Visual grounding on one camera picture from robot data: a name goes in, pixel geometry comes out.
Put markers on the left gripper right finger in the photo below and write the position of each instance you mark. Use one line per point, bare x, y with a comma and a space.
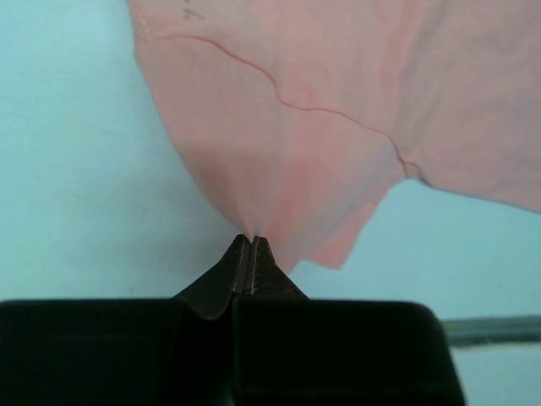
288, 349

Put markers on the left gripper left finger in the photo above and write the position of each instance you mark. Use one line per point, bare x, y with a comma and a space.
138, 351

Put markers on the salmon pink t-shirt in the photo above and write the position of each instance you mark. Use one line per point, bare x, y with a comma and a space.
294, 118

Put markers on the front aluminium rail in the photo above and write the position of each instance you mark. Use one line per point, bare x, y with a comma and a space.
488, 331

